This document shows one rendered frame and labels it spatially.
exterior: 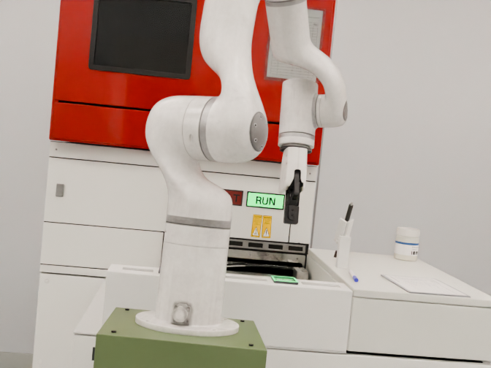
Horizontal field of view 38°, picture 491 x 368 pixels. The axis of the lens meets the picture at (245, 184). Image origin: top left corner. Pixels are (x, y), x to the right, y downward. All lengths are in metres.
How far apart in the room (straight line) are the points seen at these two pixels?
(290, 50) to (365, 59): 2.24
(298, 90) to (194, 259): 0.55
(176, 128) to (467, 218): 2.85
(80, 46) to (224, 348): 1.23
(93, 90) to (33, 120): 1.61
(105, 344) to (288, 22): 0.78
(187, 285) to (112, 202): 0.98
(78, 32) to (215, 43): 0.93
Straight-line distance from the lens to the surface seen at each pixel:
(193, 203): 1.26
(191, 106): 1.30
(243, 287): 1.61
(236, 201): 2.20
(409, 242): 2.21
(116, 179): 2.21
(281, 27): 1.58
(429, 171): 3.89
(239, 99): 1.26
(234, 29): 1.33
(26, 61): 3.79
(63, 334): 2.31
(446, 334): 1.73
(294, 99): 1.65
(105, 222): 2.22
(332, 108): 1.62
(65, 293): 2.28
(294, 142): 1.62
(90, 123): 2.16
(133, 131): 2.15
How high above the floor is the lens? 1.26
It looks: 3 degrees down
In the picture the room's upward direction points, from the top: 6 degrees clockwise
